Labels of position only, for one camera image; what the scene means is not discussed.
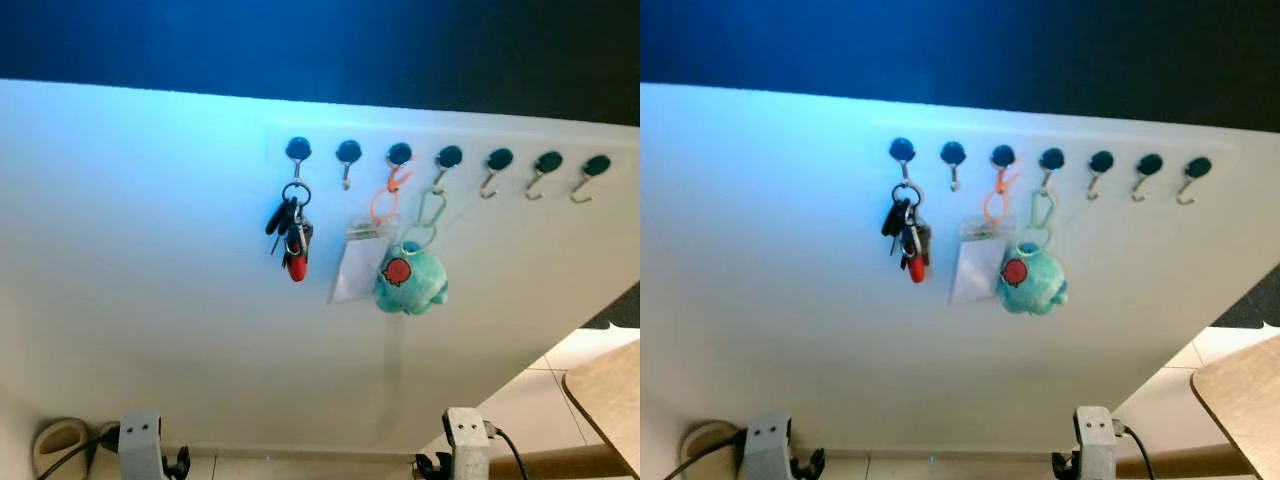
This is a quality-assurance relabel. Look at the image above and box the white hook rail plate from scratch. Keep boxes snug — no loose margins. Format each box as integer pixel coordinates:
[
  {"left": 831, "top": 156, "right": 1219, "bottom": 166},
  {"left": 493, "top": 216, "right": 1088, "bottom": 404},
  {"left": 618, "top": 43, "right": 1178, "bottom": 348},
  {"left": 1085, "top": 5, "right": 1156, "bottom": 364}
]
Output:
[{"left": 268, "top": 125, "right": 641, "bottom": 211}]

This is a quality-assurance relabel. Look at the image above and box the orange plastic loop clip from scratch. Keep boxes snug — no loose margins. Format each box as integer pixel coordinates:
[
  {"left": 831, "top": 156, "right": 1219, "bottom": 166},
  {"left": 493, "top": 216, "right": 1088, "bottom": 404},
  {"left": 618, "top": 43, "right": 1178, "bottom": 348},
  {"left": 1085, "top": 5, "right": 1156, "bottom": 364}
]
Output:
[
  {"left": 984, "top": 168, "right": 1021, "bottom": 223},
  {"left": 369, "top": 166, "right": 414, "bottom": 223}
]

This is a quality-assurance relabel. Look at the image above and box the teal plush toy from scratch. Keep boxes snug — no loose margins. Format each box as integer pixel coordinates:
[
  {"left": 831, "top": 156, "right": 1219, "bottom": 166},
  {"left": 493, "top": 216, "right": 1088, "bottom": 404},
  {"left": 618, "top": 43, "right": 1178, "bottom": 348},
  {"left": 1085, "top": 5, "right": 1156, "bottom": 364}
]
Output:
[
  {"left": 995, "top": 243, "right": 1069, "bottom": 317},
  {"left": 373, "top": 240, "right": 450, "bottom": 317}
]

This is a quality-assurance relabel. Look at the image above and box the wooden table leg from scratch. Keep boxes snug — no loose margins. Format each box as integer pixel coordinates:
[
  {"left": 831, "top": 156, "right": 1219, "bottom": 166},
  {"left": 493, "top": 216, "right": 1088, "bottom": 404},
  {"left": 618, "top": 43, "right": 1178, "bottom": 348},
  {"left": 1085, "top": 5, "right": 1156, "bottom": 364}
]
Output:
[
  {"left": 1115, "top": 440, "right": 1256, "bottom": 480},
  {"left": 490, "top": 443, "right": 626, "bottom": 480}
]

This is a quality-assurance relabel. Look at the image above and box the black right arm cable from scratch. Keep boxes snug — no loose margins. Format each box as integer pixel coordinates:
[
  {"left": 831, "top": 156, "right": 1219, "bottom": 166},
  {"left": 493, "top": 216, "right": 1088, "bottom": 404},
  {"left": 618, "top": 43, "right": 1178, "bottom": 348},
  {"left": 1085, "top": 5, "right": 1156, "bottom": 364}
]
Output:
[
  {"left": 487, "top": 425, "right": 529, "bottom": 480},
  {"left": 1115, "top": 422, "right": 1156, "bottom": 480}
]

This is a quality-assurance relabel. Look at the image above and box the black key bunch red tag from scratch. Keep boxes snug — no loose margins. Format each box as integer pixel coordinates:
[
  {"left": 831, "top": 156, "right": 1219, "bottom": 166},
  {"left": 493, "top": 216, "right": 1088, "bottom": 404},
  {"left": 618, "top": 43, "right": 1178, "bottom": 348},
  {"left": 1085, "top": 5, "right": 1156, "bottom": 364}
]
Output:
[
  {"left": 265, "top": 180, "right": 315, "bottom": 284},
  {"left": 881, "top": 182, "right": 933, "bottom": 284}
]

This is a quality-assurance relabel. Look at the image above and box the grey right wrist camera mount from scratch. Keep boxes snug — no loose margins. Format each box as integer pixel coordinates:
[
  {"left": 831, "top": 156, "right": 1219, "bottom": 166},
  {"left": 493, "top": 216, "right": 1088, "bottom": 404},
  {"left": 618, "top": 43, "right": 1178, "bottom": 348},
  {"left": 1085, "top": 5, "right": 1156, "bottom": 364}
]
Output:
[
  {"left": 1074, "top": 405, "right": 1119, "bottom": 480},
  {"left": 443, "top": 406, "right": 491, "bottom": 480}
]

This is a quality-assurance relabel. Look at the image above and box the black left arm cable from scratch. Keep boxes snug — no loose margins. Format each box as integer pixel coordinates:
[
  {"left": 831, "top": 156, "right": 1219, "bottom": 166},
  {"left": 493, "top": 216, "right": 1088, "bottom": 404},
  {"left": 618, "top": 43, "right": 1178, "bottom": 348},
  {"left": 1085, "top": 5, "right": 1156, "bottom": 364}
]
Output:
[
  {"left": 662, "top": 430, "right": 749, "bottom": 480},
  {"left": 38, "top": 425, "right": 123, "bottom": 480}
]

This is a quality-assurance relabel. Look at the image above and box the beige slipper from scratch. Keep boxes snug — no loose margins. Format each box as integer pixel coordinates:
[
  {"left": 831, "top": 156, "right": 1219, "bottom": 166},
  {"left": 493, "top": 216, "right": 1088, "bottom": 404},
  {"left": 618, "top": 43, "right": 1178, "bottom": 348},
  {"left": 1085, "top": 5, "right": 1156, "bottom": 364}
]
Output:
[
  {"left": 682, "top": 420, "right": 746, "bottom": 479},
  {"left": 32, "top": 418, "right": 113, "bottom": 480}
]

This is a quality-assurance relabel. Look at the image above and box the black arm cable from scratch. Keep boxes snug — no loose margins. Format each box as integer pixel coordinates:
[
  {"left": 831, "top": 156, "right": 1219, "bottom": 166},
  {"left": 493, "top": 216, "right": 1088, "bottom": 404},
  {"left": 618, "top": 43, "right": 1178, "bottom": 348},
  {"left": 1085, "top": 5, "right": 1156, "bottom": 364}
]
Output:
[
  {"left": 38, "top": 425, "right": 123, "bottom": 480},
  {"left": 487, "top": 425, "right": 529, "bottom": 480},
  {"left": 1115, "top": 422, "right": 1156, "bottom": 480},
  {"left": 662, "top": 430, "right": 749, "bottom": 480}
]

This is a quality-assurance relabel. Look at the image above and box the light wooden table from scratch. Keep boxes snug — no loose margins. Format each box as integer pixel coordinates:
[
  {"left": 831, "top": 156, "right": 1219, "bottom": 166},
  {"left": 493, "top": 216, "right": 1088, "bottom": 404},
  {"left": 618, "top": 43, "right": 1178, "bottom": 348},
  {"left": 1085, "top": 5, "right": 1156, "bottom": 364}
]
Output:
[
  {"left": 562, "top": 340, "right": 641, "bottom": 477},
  {"left": 1190, "top": 335, "right": 1280, "bottom": 479}
]

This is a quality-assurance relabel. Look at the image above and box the white partition board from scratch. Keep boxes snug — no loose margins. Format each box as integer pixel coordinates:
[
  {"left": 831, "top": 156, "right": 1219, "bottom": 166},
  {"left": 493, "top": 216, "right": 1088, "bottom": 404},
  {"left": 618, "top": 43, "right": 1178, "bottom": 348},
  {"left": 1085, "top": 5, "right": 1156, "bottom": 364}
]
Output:
[
  {"left": 0, "top": 78, "right": 641, "bottom": 456},
  {"left": 640, "top": 82, "right": 1280, "bottom": 456}
]

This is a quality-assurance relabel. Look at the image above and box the green carabiner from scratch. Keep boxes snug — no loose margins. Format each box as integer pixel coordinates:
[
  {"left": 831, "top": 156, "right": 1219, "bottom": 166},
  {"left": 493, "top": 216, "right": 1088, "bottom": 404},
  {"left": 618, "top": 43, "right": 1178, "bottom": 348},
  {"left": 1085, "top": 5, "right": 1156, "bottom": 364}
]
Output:
[
  {"left": 1020, "top": 188, "right": 1058, "bottom": 251},
  {"left": 403, "top": 185, "right": 448, "bottom": 251}
]

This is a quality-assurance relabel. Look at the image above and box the black floor mat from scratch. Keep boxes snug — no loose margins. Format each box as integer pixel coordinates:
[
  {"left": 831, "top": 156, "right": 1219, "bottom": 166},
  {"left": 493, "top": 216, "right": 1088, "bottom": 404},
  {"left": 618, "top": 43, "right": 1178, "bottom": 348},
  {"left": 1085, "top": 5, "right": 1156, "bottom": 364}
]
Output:
[
  {"left": 1210, "top": 290, "right": 1280, "bottom": 331},
  {"left": 580, "top": 282, "right": 641, "bottom": 331}
]

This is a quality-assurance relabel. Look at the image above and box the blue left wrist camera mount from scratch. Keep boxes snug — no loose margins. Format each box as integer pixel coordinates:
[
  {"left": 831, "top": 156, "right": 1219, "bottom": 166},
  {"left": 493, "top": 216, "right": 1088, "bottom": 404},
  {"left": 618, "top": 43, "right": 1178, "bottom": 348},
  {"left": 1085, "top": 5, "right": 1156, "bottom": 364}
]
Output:
[
  {"left": 118, "top": 409, "right": 166, "bottom": 480},
  {"left": 742, "top": 410, "right": 794, "bottom": 480}
]

